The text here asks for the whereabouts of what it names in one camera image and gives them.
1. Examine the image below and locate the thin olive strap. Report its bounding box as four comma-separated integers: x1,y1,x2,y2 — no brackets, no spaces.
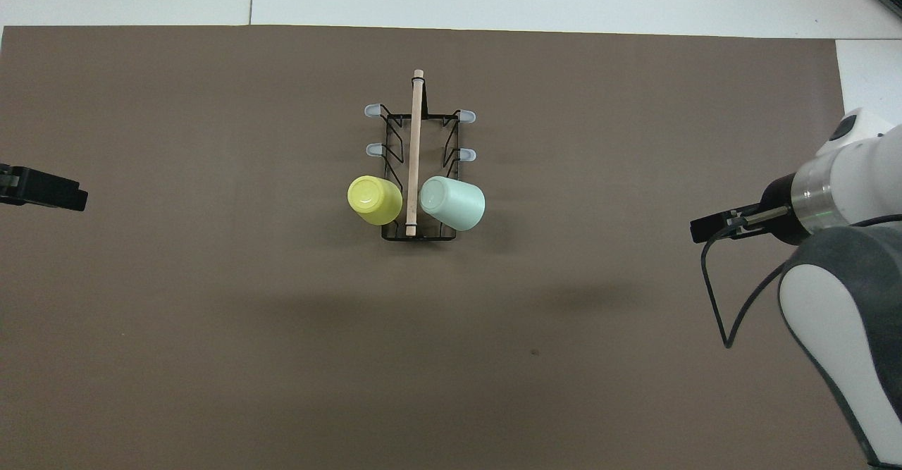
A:
743,204,793,228

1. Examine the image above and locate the light green plastic cup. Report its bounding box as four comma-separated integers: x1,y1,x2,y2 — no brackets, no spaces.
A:
419,175,487,233

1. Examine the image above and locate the yellow plastic cup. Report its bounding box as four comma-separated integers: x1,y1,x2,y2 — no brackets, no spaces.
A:
347,175,405,226

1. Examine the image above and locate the brown table mat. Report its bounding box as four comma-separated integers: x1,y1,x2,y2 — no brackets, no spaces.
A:
0,25,887,470

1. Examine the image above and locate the black wire cup rack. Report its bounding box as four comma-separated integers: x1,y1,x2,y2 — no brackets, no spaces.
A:
364,68,478,242

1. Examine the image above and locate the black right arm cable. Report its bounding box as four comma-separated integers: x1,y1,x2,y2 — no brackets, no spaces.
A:
700,212,902,350

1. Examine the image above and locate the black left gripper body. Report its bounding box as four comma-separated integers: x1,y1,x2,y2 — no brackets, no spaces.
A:
0,163,22,207

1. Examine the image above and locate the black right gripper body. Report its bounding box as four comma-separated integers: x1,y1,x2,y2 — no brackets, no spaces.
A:
759,172,812,246

